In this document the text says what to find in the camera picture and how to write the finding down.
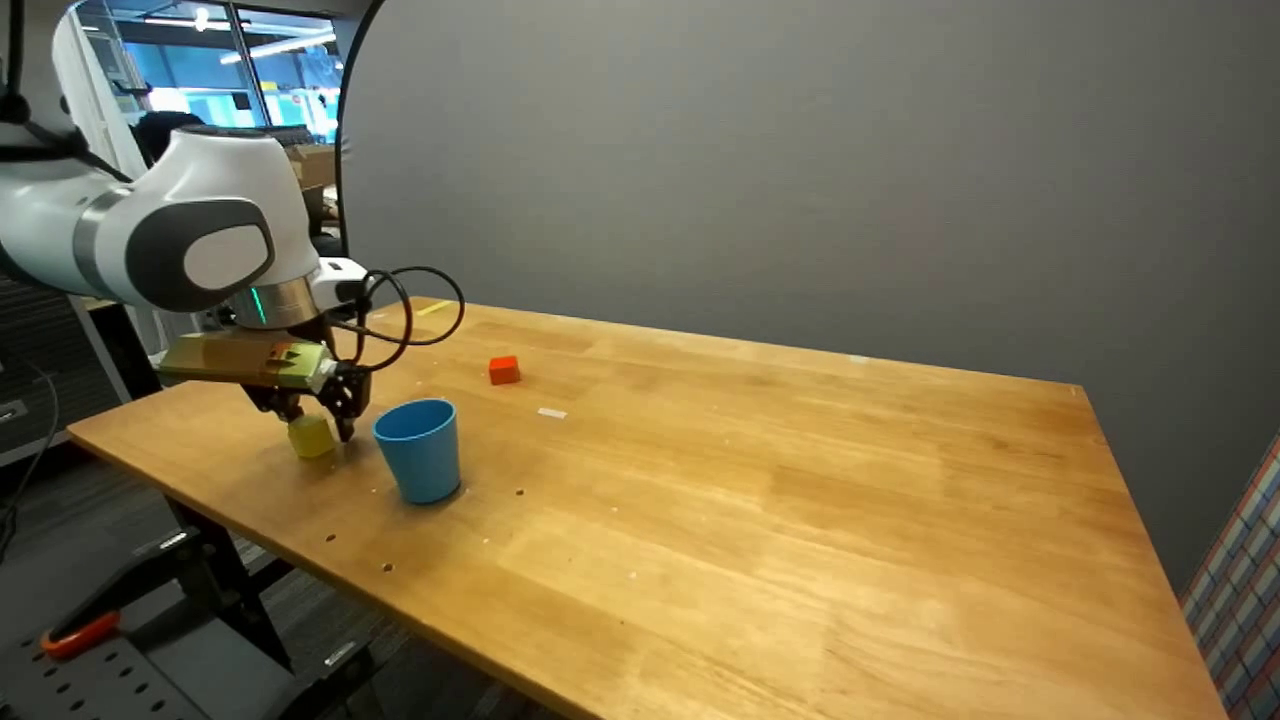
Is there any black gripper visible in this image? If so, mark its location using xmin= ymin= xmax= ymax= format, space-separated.
xmin=242 ymin=338 xmax=374 ymax=446

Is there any yellow block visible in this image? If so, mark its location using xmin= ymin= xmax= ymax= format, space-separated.
xmin=286 ymin=408 xmax=342 ymax=468

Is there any blue plastic cup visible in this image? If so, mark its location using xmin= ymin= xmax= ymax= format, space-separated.
xmin=367 ymin=395 xmax=463 ymax=507

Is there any black table leg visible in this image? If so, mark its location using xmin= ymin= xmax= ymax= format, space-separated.
xmin=164 ymin=493 xmax=294 ymax=672

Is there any cardboard box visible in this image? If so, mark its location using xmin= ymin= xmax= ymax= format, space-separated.
xmin=285 ymin=138 xmax=341 ymax=197

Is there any black cabinet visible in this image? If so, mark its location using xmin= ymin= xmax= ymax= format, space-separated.
xmin=0 ymin=285 xmax=132 ymax=463

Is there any seated person in sweater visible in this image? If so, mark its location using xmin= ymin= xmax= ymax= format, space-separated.
xmin=132 ymin=109 xmax=206 ymax=171

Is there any ceiling light strip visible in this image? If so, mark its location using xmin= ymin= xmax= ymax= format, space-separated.
xmin=217 ymin=30 xmax=341 ymax=67

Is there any white curtain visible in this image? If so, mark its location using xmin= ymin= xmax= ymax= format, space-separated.
xmin=44 ymin=0 xmax=150 ymax=176

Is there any grey backdrop panel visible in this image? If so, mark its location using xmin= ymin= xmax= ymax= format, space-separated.
xmin=335 ymin=0 xmax=1280 ymax=597

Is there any tan wrist camera bar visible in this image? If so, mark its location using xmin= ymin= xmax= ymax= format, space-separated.
xmin=155 ymin=326 xmax=335 ymax=393

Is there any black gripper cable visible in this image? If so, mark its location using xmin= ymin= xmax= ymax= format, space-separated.
xmin=315 ymin=261 xmax=466 ymax=381

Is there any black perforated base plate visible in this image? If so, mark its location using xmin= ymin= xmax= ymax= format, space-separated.
xmin=0 ymin=623 xmax=313 ymax=720

